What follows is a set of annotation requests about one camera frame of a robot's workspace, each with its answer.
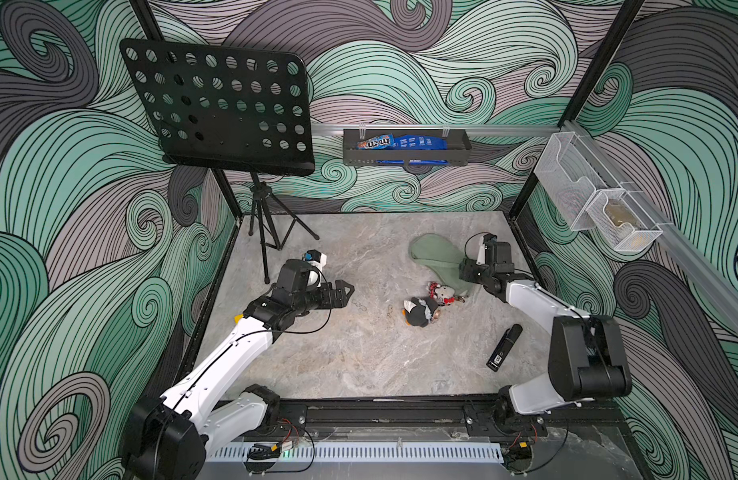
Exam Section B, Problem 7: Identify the white slotted cable duct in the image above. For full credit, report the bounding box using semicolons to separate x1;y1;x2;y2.
206;442;505;464

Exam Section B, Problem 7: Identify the black wall shelf tray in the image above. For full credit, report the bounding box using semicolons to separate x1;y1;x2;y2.
343;127;473;167

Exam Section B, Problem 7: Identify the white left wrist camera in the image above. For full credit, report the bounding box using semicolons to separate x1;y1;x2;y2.
302;249;327;271

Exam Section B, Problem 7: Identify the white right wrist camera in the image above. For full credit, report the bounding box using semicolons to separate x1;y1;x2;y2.
476;234;487;265

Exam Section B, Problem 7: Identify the small clear wall bin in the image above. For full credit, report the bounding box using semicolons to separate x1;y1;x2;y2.
586;188;662;254

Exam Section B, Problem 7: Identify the black music stand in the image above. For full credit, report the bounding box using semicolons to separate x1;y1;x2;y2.
119;39;315;251

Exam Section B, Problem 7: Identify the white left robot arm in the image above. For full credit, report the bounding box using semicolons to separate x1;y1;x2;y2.
119;280;355;479

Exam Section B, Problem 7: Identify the green fabric bag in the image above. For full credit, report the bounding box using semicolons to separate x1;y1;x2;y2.
408;233;475;298

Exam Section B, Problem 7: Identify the red white plush decoration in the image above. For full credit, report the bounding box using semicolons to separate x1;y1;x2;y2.
428;282;465;306

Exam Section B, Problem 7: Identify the blue candy packet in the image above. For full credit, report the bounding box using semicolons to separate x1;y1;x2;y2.
356;134;448;151

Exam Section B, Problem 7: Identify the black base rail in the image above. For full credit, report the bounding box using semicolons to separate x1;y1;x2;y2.
276;394;624;438

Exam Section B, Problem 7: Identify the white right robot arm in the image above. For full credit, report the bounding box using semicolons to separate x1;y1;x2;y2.
404;233;632;420

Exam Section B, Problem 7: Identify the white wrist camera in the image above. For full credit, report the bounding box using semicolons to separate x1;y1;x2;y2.
302;249;327;271
476;234;487;265

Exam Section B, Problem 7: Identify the penguin plush decoration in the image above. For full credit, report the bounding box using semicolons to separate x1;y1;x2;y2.
403;297;439;328

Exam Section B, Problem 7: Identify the large clear wall bin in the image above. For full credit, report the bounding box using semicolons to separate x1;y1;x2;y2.
534;131;608;231

